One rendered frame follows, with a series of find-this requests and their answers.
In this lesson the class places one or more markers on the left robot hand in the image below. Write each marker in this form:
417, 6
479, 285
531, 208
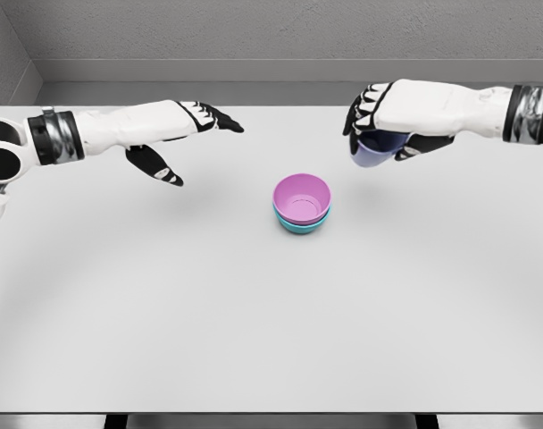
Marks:
164, 121

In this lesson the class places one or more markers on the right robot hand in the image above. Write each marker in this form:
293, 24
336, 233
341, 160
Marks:
414, 105

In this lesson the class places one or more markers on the lavender cup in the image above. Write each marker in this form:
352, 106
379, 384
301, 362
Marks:
375, 149

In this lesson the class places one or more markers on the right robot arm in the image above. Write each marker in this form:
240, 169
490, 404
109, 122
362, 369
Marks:
503, 111

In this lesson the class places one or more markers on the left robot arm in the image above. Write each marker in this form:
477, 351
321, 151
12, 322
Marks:
52, 136

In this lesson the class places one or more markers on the pink bowl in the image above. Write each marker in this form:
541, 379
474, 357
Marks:
302, 199

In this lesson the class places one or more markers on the teal bowl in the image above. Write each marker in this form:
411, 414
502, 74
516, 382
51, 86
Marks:
302, 226

